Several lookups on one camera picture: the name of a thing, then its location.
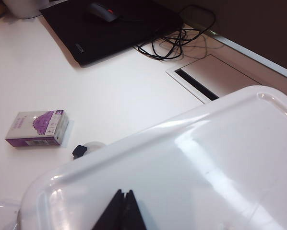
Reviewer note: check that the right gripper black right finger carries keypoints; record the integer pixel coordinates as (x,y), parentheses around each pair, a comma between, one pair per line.
(132,215)

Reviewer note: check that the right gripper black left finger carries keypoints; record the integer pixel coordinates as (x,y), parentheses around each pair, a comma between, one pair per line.
(112,215)

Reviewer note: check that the white plastic drawer cabinet frame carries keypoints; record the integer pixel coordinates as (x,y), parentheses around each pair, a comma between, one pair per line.
(194,155)

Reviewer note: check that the small black and clear clip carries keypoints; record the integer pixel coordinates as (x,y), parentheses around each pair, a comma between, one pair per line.
(80,151)

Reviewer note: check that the purple and white box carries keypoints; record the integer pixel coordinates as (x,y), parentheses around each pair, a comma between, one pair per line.
(35,127)

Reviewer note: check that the black mouse pad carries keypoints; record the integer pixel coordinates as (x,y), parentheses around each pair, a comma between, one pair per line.
(105,36)

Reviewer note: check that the grey computer mouse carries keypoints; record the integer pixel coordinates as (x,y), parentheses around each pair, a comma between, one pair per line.
(102,12)

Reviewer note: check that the white cup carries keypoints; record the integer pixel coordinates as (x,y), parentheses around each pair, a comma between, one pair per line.
(26,9)

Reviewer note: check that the brown desk partition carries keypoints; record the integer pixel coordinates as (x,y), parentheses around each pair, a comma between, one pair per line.
(254,24)

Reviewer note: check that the grey desk rail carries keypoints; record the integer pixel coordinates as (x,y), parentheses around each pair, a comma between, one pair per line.
(254,59)

